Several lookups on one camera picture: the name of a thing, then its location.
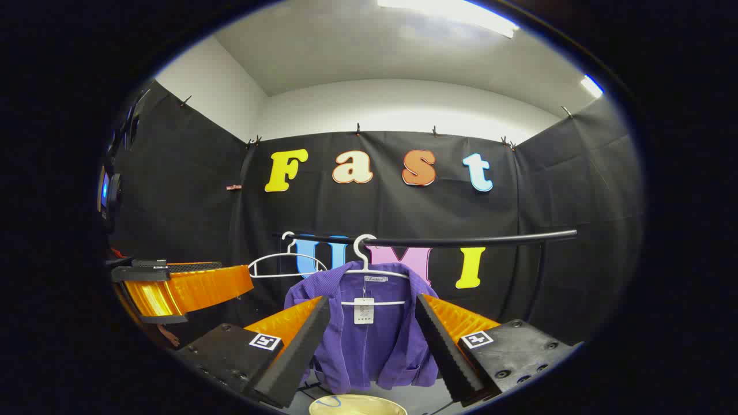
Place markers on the long ceiling light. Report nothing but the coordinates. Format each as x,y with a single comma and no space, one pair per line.
455,11

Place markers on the white paper garment tag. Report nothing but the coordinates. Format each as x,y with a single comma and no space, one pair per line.
364,314

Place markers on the small ceiling light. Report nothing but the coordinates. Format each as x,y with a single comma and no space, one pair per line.
591,86

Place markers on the beige laundry hamper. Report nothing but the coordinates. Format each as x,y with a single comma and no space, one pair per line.
357,406

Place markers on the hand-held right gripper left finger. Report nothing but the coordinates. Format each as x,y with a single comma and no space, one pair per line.
294,357

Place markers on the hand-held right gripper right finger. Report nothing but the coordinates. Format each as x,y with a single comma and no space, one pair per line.
447,357

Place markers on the black clothes rack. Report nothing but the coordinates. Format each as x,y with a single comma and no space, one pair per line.
461,241

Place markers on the black backdrop cloth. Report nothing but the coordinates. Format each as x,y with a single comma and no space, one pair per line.
403,213

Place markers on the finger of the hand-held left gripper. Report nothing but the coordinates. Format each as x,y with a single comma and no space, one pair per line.
190,291

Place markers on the white clothes hanger with tag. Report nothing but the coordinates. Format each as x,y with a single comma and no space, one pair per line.
392,302

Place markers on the purple knit cardigan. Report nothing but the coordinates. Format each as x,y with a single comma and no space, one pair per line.
369,351

